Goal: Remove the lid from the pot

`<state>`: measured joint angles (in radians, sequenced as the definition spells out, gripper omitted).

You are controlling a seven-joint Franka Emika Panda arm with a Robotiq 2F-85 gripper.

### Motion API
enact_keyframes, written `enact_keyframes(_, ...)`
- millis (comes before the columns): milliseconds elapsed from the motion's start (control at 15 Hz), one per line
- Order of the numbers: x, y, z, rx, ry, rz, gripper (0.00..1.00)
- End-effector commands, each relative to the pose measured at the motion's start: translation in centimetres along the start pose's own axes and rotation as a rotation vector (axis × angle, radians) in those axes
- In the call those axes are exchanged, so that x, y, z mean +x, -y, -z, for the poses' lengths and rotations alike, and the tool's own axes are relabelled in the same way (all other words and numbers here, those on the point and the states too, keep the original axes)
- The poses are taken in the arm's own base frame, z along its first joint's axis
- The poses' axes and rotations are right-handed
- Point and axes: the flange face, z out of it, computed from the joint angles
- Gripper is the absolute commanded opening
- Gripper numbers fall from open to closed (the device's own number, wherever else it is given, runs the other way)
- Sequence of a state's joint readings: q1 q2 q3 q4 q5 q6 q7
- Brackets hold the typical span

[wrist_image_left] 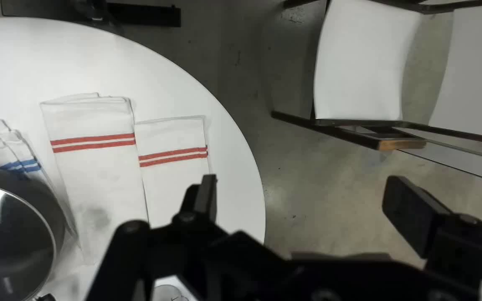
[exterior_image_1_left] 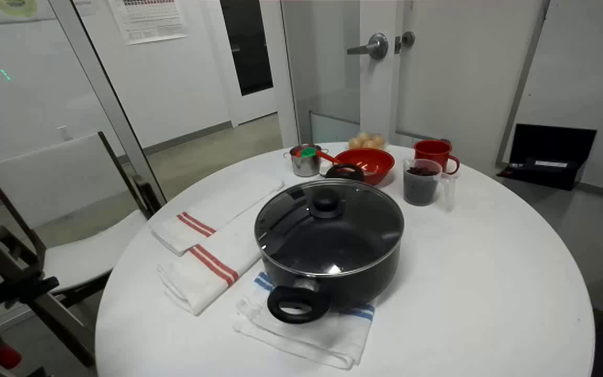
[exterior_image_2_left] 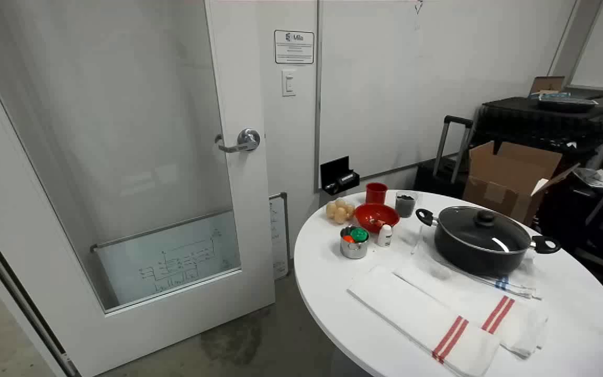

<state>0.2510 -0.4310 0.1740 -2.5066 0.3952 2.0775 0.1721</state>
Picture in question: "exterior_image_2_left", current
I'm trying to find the red striped towel rear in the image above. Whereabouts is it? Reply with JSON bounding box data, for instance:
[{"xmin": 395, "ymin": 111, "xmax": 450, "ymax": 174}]
[{"xmin": 395, "ymin": 262, "xmax": 548, "ymax": 358}]

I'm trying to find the round pale food item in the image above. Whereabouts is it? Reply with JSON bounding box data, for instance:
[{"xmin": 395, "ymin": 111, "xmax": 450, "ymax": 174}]
[{"xmin": 327, "ymin": 198, "xmax": 354, "ymax": 225}]

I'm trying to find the black suitcase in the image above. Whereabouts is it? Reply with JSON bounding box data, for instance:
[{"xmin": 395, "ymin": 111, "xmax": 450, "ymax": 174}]
[{"xmin": 415, "ymin": 115, "xmax": 473, "ymax": 198}]

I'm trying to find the small white bottle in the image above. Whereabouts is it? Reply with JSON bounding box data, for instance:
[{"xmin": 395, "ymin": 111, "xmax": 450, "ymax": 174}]
[{"xmin": 377, "ymin": 225, "xmax": 393, "ymax": 248}]

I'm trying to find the black cooking pot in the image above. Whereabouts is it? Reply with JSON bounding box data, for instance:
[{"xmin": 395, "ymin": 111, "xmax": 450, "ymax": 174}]
[{"xmin": 415, "ymin": 205, "xmax": 562, "ymax": 276}]

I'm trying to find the glass pot lid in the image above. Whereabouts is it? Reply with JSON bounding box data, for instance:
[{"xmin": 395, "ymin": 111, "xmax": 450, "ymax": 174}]
[{"xmin": 438, "ymin": 205, "xmax": 531, "ymax": 254}]

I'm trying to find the blue striped towel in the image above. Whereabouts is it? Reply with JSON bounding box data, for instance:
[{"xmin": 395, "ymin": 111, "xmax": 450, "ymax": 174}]
[{"xmin": 494, "ymin": 275, "xmax": 540, "ymax": 299}]

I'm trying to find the light switch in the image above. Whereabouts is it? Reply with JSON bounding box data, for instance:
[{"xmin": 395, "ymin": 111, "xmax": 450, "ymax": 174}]
[{"xmin": 280, "ymin": 69, "xmax": 297, "ymax": 99}]

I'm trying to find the silver door handle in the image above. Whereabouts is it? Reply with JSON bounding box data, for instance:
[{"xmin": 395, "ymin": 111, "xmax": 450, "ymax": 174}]
[{"xmin": 213, "ymin": 127, "xmax": 261, "ymax": 153}]

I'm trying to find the wall sign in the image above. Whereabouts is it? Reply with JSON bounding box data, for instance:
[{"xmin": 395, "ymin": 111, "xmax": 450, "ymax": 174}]
[{"xmin": 275, "ymin": 30, "xmax": 314, "ymax": 65}]

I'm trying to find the red bowl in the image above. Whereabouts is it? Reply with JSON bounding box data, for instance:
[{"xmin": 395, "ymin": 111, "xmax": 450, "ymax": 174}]
[{"xmin": 354, "ymin": 203, "xmax": 400, "ymax": 232}]

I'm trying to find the red striped towel front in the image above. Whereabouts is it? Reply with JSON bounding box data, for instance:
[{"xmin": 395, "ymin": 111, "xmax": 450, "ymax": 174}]
[{"xmin": 350, "ymin": 271, "xmax": 500, "ymax": 377}]

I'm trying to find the white door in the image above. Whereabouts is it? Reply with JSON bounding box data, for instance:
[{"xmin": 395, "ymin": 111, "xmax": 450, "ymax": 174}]
[{"xmin": 0, "ymin": 0, "xmax": 275, "ymax": 377}]

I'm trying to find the red mug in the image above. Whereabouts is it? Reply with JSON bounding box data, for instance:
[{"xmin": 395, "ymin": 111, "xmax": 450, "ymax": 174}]
[{"xmin": 367, "ymin": 182, "xmax": 388, "ymax": 203}]

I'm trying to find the cardboard box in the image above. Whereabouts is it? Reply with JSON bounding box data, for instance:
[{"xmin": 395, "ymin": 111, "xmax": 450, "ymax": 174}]
[{"xmin": 462, "ymin": 141, "xmax": 577, "ymax": 225}]

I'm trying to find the red striped towel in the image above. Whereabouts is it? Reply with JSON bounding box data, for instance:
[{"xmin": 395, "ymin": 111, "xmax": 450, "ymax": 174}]
[
  {"xmin": 395, "ymin": 262, "xmax": 548, "ymax": 358},
  {"xmin": 350, "ymin": 271, "xmax": 500, "ymax": 377}
]

